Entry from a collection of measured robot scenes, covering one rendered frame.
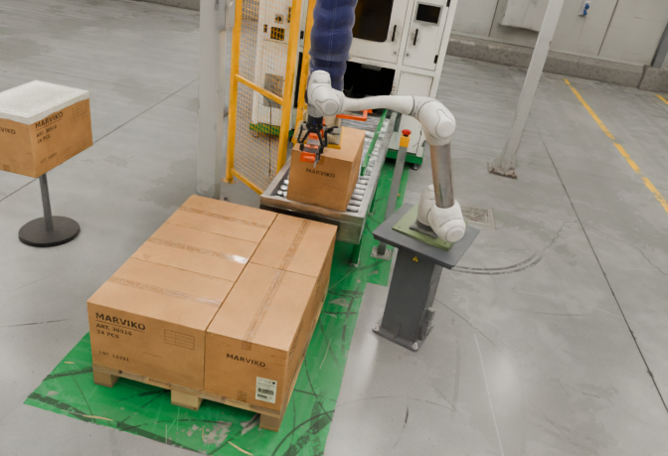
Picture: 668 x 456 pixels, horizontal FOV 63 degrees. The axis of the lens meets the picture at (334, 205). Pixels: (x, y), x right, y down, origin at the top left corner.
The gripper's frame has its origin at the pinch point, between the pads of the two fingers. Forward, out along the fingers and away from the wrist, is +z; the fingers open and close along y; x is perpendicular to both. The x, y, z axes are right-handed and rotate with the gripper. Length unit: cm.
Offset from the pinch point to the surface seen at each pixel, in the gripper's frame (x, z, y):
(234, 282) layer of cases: 22, 70, 30
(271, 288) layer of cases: 22, 70, 10
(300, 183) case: -70, 52, 10
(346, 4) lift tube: -51, -65, -5
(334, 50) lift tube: -49, -41, -2
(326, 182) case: -68, 48, -7
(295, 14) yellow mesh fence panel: -141, -41, 33
